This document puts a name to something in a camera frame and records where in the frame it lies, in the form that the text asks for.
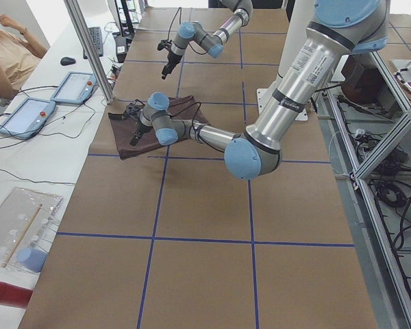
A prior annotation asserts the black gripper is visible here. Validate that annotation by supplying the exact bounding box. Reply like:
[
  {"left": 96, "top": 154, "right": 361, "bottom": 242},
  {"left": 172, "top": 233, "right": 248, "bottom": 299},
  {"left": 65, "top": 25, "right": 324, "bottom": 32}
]
[
  {"left": 157, "top": 39, "right": 182, "bottom": 80},
  {"left": 123, "top": 101, "right": 151, "bottom": 146}
]

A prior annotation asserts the dark brown t-shirt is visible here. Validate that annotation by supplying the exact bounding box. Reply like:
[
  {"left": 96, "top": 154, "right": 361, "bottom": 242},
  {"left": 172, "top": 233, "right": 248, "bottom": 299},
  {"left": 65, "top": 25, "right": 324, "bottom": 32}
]
[{"left": 108, "top": 93, "right": 209, "bottom": 160}]

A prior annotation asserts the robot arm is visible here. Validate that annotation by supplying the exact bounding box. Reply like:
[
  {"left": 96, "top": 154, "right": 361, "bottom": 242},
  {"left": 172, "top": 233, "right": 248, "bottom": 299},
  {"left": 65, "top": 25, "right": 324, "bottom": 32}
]
[
  {"left": 157, "top": 0, "right": 253, "bottom": 80},
  {"left": 131, "top": 1, "right": 390, "bottom": 180}
]

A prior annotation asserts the blue teach pendant far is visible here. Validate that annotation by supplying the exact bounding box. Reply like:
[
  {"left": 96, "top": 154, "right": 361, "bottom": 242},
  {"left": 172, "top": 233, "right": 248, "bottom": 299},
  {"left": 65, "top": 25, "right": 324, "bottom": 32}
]
[{"left": 51, "top": 71, "right": 97, "bottom": 105}]

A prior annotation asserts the blue teach pendant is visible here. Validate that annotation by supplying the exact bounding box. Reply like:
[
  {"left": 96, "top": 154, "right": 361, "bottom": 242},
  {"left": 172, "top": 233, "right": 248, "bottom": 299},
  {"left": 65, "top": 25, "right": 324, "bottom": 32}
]
[
  {"left": 51, "top": 71, "right": 97, "bottom": 105},
  {"left": 0, "top": 97, "right": 56, "bottom": 140}
]

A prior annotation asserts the black keyboard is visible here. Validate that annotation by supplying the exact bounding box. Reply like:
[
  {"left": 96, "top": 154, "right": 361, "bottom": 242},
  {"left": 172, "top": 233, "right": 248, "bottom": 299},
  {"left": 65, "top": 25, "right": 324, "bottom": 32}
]
[{"left": 88, "top": 27, "right": 103, "bottom": 57}]

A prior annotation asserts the black computer mouse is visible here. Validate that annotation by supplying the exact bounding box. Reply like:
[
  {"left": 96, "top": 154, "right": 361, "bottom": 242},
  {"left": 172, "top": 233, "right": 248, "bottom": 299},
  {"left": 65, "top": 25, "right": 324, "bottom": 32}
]
[{"left": 60, "top": 56, "right": 76, "bottom": 66}]

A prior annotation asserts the blue teach pendant near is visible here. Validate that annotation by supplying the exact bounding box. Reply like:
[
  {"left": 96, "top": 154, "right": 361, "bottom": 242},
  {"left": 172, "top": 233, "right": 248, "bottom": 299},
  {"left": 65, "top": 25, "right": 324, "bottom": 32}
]
[{"left": 0, "top": 97, "right": 56, "bottom": 140}]

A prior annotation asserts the seated person in beige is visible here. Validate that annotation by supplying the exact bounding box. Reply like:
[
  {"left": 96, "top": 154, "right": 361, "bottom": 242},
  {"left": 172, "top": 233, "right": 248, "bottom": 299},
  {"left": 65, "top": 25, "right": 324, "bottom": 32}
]
[{"left": 0, "top": 14, "right": 47, "bottom": 100}]

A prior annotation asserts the clear plastic bag sheet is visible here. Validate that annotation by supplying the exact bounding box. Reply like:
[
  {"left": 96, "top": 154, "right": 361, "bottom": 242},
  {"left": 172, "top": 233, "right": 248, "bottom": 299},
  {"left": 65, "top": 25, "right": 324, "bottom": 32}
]
[{"left": 0, "top": 188, "right": 63, "bottom": 273}]

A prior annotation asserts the light blue plastic cap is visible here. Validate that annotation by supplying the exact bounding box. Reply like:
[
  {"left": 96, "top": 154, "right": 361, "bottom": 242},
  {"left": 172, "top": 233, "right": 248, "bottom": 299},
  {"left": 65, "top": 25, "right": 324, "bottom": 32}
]
[{"left": 17, "top": 247, "right": 48, "bottom": 273}]

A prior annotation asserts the red cylinder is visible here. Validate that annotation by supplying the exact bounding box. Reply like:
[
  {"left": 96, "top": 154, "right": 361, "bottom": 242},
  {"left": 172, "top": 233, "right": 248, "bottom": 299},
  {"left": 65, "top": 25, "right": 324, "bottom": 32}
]
[{"left": 0, "top": 281, "right": 33, "bottom": 308}]

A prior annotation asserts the aluminium frame post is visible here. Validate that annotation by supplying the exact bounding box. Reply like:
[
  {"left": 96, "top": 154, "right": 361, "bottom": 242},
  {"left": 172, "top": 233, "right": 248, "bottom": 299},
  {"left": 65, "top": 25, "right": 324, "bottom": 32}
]
[{"left": 64, "top": 0, "right": 114, "bottom": 104}]

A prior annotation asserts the aluminium frame rack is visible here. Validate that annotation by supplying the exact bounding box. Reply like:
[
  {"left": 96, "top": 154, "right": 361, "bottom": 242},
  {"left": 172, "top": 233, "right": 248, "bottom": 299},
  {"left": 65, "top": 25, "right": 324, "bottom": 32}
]
[{"left": 312, "top": 51, "right": 411, "bottom": 328}]

